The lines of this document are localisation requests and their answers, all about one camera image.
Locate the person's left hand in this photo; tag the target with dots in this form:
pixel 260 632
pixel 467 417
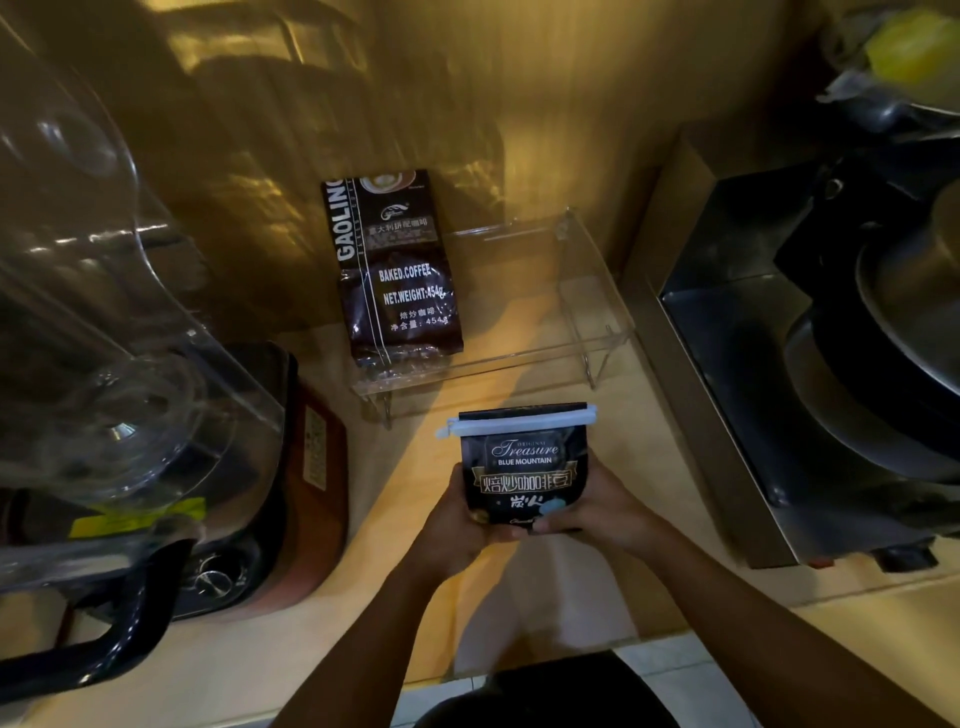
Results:
pixel 442 529

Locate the person's right hand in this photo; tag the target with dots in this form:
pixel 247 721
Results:
pixel 600 517

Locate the person's right thumb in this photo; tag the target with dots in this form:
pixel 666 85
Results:
pixel 559 519

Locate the person's left thumb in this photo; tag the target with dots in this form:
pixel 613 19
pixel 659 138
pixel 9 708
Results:
pixel 496 532

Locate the black coffee bean bag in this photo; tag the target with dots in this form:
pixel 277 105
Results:
pixel 525 472

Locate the person's right forearm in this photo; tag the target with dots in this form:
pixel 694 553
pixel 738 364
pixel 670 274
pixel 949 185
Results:
pixel 780 634

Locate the person's left forearm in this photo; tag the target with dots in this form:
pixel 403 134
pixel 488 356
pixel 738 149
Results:
pixel 360 649

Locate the white bag sealing clip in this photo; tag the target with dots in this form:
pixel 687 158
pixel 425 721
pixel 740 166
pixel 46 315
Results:
pixel 517 421

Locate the person's dark clothing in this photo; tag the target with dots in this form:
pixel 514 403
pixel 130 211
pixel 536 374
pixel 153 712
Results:
pixel 547 694

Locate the clear acrylic riser stand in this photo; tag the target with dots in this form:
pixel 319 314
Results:
pixel 491 315

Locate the black and copper blender base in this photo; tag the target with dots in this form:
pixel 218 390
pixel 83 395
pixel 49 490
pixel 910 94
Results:
pixel 225 525

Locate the dark brown coffee bag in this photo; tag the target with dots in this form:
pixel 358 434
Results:
pixel 394 274

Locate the stainless steel machine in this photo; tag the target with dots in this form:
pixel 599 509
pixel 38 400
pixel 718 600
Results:
pixel 810 360

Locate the yellow cloth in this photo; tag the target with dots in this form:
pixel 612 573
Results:
pixel 911 41

